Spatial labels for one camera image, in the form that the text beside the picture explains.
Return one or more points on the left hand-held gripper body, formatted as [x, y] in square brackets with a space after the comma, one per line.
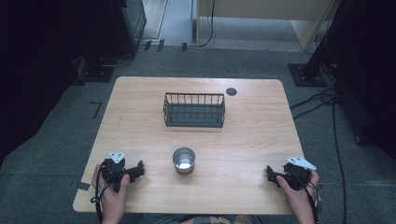
[112, 171]

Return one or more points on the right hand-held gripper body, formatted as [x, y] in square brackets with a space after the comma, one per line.
[297, 175]

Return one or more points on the person's right hand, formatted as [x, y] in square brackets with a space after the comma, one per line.
[295, 194]

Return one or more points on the person's left hand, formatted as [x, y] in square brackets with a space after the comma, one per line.
[112, 194]

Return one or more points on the grey floor tape patch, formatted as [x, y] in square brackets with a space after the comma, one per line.
[82, 185]

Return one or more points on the metal cup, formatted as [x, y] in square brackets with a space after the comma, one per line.
[184, 160]

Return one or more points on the black angled floor tape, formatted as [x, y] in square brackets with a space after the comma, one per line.
[97, 109]

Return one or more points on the black round table grommet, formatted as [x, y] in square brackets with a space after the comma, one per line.
[231, 91]

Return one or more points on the black stand with flat base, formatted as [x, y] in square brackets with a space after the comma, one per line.
[96, 70]

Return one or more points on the black stand with square base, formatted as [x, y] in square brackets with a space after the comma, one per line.
[311, 73]

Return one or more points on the black floor tape strip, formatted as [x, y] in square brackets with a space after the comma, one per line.
[160, 45]
[184, 47]

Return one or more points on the dark cabinet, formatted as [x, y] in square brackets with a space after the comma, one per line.
[132, 25]

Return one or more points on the light wooden furniture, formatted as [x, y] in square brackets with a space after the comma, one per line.
[264, 7]

